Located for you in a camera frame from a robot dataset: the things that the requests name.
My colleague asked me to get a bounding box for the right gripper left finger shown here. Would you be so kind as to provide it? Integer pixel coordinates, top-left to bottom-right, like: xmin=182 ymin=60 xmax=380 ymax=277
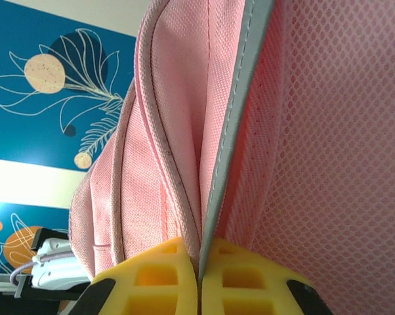
xmin=71 ymin=236 xmax=198 ymax=315

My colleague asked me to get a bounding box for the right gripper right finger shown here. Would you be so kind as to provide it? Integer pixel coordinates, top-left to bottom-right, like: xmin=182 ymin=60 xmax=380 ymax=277
xmin=199 ymin=236 xmax=333 ymax=315

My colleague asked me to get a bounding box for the pink backpack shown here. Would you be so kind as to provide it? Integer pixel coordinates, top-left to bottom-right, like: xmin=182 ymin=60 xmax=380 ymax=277
xmin=68 ymin=0 xmax=395 ymax=315

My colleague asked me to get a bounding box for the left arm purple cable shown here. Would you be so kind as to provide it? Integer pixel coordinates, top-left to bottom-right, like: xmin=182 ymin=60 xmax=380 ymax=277
xmin=9 ymin=251 xmax=72 ymax=284

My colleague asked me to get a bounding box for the left aluminium corner post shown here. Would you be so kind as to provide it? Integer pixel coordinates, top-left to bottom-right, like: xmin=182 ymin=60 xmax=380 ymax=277
xmin=0 ymin=271 xmax=23 ymax=296

